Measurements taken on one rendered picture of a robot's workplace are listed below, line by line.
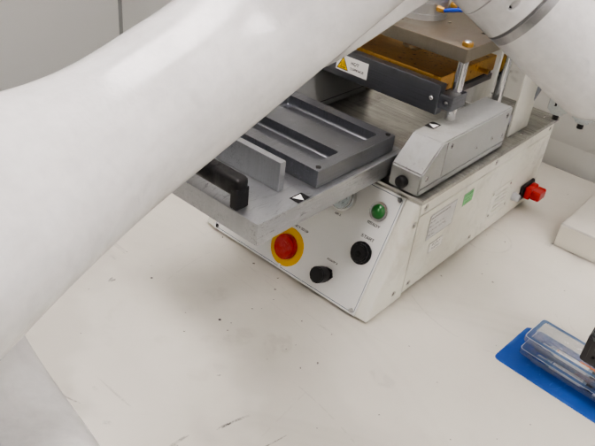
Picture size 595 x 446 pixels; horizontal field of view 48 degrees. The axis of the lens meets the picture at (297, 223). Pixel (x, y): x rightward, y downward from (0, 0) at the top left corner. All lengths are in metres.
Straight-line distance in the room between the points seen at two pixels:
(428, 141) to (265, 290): 0.32
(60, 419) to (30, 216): 0.14
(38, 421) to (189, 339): 0.52
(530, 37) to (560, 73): 0.05
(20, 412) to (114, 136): 0.17
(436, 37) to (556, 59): 0.32
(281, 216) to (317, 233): 0.23
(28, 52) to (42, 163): 2.01
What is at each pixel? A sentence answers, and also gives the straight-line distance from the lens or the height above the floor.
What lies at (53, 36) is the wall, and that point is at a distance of 2.38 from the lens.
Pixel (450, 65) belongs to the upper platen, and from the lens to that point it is 1.04.
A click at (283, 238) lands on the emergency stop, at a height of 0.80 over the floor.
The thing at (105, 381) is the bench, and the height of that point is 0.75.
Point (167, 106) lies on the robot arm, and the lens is 0.40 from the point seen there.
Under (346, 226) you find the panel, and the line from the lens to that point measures 0.97.
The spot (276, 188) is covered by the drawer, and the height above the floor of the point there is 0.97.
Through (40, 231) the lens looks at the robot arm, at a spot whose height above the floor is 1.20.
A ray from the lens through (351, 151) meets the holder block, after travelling 0.87.
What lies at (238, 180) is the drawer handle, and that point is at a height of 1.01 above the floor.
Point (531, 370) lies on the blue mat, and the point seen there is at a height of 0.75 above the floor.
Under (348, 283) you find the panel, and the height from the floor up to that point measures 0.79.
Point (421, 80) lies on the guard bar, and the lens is 0.98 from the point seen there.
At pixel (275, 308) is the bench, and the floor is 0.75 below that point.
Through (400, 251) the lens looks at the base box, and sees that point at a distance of 0.94.
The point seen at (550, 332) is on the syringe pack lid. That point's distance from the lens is 0.98.
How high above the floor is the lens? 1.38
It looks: 33 degrees down
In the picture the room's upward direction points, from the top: 7 degrees clockwise
